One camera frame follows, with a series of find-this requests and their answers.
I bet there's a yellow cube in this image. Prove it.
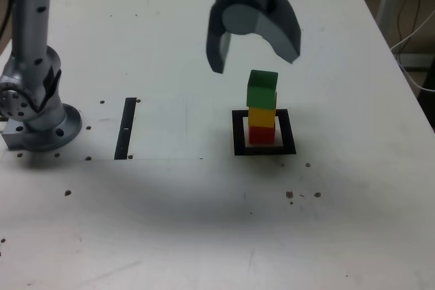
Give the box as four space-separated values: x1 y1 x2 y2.
247 106 277 128

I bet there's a white cable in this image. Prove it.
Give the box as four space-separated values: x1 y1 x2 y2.
389 7 435 94

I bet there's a black tape strip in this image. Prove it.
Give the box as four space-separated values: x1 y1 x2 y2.
114 97 138 161

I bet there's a red cube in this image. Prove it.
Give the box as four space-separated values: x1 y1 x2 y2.
249 125 275 145

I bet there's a green cube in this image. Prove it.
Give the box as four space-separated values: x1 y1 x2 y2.
246 69 279 110

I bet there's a black tape square outline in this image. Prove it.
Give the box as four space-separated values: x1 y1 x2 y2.
231 109 297 157

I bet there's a thin black cable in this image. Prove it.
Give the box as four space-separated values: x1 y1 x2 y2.
396 0 424 46

